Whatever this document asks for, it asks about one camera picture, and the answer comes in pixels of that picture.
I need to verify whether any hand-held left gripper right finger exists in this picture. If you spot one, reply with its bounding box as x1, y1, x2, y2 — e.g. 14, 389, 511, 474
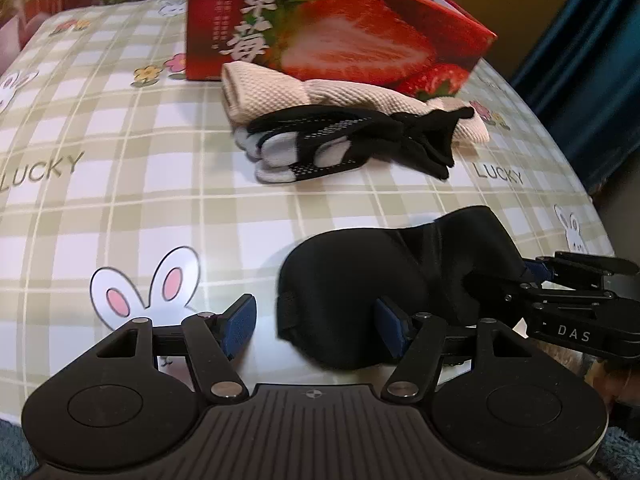
374, 296, 532, 405

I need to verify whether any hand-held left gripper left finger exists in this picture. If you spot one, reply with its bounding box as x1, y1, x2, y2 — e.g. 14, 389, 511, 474
92, 294, 259, 405

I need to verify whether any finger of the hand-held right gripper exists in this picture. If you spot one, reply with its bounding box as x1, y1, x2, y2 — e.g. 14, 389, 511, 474
464, 271, 640, 317
520, 251, 640, 286

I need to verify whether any black sleep eye mask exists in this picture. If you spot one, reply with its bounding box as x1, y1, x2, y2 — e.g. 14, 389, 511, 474
276, 205, 534, 374

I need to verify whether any red strawberry print cardboard box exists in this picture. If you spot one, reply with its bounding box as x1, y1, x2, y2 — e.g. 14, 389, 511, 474
186, 0, 499, 102

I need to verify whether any green checked tablecloth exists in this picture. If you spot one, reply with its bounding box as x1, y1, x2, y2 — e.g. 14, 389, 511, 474
0, 0, 617, 422

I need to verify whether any dark blue curtain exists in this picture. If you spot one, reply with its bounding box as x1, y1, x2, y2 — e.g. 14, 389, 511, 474
510, 0, 640, 197

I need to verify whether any black glove with grey palm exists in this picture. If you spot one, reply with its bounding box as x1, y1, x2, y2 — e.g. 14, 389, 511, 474
235, 105, 476, 185

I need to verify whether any cream knit cloth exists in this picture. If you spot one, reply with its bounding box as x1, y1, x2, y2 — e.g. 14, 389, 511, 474
221, 61, 492, 149

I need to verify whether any wooden panel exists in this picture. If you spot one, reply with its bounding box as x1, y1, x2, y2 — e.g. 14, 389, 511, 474
452, 0, 621, 82

